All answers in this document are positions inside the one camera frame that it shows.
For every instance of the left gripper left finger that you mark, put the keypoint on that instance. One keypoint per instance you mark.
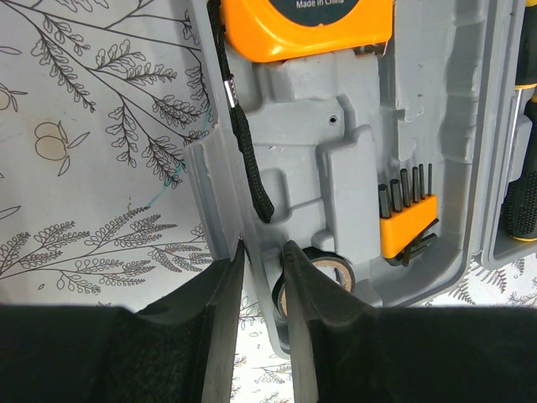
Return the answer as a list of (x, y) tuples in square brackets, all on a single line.
[(179, 348)]

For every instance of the small black tape roll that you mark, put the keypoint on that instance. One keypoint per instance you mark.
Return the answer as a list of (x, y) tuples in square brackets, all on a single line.
[(330, 264)]

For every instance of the grey plastic tool case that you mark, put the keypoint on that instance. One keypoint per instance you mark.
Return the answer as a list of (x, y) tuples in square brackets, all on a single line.
[(327, 129)]

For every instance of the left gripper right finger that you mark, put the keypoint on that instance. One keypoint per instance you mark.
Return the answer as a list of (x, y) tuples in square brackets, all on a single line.
[(344, 350)]

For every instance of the screwdriver bit set holder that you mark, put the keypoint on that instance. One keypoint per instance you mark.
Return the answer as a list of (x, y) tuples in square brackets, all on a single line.
[(407, 212)]

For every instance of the orange tape measure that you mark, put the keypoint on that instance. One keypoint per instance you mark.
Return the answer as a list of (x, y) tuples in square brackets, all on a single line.
[(267, 31)]

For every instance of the small yellow black screwdriver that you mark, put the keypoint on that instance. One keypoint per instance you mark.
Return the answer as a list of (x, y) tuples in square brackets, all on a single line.
[(519, 207)]

